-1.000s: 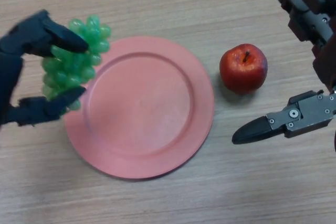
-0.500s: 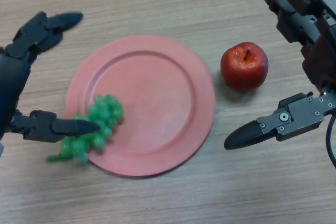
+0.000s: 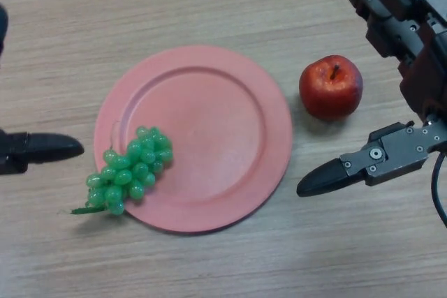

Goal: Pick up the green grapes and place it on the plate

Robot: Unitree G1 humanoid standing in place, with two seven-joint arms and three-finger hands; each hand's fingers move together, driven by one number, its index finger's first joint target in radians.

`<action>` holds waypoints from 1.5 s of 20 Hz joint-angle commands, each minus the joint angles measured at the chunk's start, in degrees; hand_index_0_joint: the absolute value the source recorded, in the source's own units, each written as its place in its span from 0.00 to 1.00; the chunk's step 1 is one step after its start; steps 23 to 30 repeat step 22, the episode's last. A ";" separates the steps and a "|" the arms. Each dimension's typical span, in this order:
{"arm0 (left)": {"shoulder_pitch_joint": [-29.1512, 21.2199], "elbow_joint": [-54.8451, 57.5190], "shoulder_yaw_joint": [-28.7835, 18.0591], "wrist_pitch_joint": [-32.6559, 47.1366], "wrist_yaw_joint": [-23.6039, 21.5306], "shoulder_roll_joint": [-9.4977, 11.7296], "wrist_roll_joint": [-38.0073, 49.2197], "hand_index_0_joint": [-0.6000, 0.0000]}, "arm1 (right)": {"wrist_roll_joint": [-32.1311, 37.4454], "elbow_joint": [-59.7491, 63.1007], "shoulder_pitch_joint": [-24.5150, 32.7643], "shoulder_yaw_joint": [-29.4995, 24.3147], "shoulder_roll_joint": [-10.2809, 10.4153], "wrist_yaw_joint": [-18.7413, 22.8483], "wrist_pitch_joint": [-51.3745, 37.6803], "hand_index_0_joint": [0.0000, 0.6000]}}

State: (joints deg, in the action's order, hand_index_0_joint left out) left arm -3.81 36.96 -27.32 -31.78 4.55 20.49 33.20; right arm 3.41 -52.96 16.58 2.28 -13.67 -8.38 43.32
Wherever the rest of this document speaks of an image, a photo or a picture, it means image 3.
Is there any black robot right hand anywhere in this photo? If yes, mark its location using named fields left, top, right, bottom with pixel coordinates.
left=295, top=0, right=447, bottom=198

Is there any pink round plate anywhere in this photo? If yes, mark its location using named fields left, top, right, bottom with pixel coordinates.
left=93, top=45, right=293, bottom=233

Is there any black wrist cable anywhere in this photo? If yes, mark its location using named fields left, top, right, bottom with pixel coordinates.
left=432, top=153, right=447, bottom=228

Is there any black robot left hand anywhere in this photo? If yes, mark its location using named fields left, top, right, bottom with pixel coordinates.
left=0, top=3, right=85, bottom=176

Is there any red apple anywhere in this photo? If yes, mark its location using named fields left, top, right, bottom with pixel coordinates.
left=298, top=54, right=364, bottom=121

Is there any green grapes bunch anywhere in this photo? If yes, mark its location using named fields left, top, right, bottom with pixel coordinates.
left=57, top=121, right=175, bottom=217

